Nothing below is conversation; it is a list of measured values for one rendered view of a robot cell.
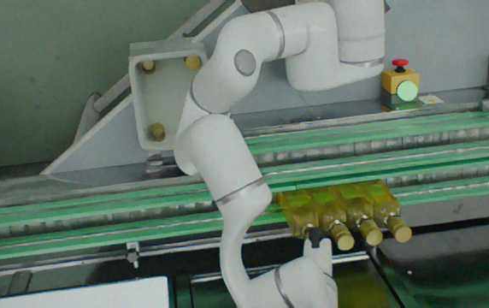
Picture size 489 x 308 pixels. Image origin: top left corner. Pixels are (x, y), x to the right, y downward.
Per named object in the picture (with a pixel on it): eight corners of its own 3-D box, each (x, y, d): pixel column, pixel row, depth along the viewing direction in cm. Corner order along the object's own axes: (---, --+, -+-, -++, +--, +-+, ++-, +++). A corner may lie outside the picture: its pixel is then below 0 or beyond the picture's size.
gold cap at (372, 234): (359, 236, 131) (366, 246, 127) (358, 221, 129) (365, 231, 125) (375, 233, 131) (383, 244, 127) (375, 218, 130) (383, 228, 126)
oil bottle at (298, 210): (276, 201, 152) (296, 245, 132) (275, 179, 150) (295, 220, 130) (300, 198, 153) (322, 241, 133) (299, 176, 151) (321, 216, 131)
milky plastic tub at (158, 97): (141, 141, 155) (140, 154, 147) (127, 49, 147) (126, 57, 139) (213, 133, 157) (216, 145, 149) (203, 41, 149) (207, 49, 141)
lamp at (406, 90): (396, 99, 153) (400, 103, 150) (396, 80, 151) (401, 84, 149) (414, 97, 154) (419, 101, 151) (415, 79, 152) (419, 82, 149)
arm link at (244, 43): (246, 28, 117) (174, 44, 110) (279, -6, 104) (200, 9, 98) (273, 99, 115) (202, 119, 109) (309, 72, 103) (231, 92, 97)
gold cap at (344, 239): (331, 241, 130) (337, 251, 126) (331, 225, 129) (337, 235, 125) (348, 239, 131) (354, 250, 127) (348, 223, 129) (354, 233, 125)
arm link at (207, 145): (309, 152, 103) (270, 172, 116) (249, 34, 103) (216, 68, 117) (226, 196, 95) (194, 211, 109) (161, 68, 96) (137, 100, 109)
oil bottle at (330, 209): (300, 198, 153) (323, 240, 133) (299, 176, 151) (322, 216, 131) (323, 195, 153) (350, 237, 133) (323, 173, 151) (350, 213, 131)
